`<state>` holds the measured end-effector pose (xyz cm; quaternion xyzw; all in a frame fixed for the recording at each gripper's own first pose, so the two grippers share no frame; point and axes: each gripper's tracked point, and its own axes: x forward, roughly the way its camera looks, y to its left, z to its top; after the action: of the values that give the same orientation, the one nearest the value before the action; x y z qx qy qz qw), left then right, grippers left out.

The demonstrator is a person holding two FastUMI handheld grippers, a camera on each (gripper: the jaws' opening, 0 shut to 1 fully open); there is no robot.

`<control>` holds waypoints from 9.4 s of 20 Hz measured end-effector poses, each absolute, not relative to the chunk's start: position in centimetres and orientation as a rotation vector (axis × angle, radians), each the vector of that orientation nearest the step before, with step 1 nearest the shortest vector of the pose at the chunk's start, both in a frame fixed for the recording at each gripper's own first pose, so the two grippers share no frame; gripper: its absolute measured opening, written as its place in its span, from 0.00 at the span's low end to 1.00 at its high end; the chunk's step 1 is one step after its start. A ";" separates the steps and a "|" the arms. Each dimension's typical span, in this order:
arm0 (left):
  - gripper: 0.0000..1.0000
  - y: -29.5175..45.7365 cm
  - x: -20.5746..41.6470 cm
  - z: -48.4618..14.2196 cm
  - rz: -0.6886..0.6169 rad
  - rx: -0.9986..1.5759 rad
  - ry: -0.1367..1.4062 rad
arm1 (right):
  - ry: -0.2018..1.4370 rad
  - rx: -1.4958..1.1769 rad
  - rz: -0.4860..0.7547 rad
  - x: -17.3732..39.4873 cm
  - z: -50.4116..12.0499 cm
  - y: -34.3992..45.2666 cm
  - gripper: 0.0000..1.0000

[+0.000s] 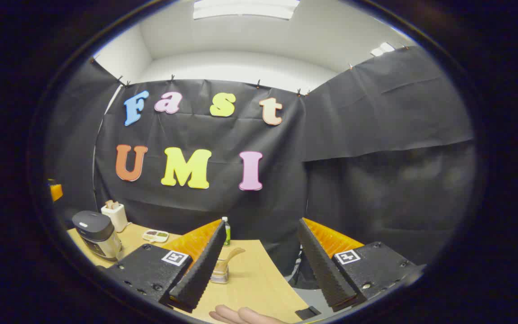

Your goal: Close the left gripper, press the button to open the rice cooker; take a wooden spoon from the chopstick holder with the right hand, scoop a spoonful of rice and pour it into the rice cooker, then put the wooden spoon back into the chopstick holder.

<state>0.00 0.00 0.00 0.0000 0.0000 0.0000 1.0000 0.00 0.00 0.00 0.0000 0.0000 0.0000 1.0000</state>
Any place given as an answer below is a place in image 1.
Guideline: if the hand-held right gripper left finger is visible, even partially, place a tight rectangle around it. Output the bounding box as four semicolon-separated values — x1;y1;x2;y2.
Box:
106;219;227;313

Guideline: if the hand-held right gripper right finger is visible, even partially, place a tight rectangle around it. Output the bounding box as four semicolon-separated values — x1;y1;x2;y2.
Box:
297;218;426;312

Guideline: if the clear chopstick holder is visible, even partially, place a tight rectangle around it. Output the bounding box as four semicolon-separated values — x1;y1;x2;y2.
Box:
210;261;229;284

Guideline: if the wooden spoon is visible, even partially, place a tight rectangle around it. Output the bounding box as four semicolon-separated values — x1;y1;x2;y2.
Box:
216;247;246;273

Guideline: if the grey rice cooker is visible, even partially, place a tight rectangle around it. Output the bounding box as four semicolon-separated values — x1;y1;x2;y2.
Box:
72;211;123;261

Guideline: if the white divided grain tray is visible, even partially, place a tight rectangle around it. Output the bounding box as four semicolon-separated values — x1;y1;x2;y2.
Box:
142;229;170;243

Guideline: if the white toaster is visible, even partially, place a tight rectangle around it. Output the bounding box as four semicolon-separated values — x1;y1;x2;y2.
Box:
101;203;128;233

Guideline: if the black backdrop cloth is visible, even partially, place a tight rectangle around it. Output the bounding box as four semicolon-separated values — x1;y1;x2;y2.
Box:
45;45;478;288

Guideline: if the small ceiling light panel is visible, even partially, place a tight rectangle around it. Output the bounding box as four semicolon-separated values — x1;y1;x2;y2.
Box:
371;42;396;57

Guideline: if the large ceiling light panel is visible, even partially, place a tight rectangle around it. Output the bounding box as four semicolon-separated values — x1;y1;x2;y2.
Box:
193;0;300;20

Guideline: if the small black bracket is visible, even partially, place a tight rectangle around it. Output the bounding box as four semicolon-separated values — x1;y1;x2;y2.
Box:
295;306;322;321

